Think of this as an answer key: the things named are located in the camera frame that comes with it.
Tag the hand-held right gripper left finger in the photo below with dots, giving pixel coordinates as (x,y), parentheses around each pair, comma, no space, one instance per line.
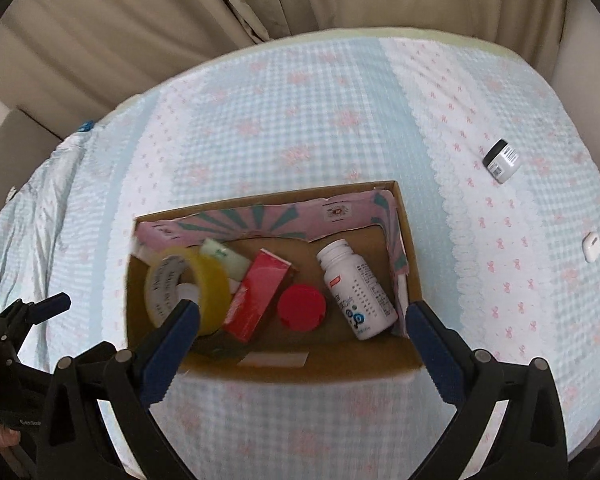
(172,345)

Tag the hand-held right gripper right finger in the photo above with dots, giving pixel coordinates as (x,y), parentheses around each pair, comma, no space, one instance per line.
(432,350)

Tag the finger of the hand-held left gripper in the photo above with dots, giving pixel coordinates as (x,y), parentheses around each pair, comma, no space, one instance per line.
(50,308)
(5,342)

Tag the yellow tape roll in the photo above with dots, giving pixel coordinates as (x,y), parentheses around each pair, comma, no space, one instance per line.
(210,280)

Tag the red carton box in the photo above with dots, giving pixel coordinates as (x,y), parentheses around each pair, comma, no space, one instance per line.
(255,295)

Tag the white pill bottle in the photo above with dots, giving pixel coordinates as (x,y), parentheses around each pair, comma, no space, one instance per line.
(355,290)

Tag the white jar with green band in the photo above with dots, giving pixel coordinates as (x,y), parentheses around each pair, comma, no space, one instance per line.
(230,261)

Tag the cardboard box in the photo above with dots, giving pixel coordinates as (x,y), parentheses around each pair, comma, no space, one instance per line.
(330,355)

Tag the red round lid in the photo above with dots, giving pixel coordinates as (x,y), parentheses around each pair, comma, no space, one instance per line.
(301,307)

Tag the person's left hand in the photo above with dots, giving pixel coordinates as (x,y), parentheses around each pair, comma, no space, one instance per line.
(0,442)

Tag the light blue duvet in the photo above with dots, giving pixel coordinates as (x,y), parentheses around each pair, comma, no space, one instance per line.
(35,220)

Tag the small blue item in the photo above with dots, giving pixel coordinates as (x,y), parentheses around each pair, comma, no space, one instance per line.
(86,126)

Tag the small white case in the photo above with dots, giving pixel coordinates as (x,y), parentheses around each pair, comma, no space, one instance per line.
(592,246)

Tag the small black lid jar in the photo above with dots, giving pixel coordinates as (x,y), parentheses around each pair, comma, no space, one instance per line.
(501,160)

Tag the beige curtain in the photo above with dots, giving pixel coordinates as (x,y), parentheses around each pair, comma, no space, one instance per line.
(155,25)

